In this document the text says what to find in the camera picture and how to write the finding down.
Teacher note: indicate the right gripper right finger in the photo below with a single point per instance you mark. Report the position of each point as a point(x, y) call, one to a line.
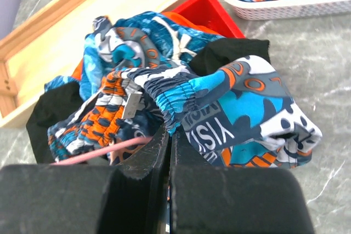
point(210, 199)

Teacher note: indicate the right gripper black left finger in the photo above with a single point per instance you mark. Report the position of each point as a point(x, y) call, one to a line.
point(127, 198)

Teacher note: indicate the orange blue patterned shorts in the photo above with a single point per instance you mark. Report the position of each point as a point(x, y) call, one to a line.
point(242, 115)

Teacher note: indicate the blue floral shorts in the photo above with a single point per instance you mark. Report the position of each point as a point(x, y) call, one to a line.
point(143, 40)

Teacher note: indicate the black garment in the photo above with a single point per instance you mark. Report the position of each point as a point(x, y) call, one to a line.
point(57, 104)

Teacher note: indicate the wooden clothes rack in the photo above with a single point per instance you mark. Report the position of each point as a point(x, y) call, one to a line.
point(50, 43)

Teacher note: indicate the red plastic tray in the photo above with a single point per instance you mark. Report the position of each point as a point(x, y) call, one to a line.
point(208, 16)

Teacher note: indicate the white plastic basket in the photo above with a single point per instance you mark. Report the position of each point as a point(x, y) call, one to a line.
point(286, 9)

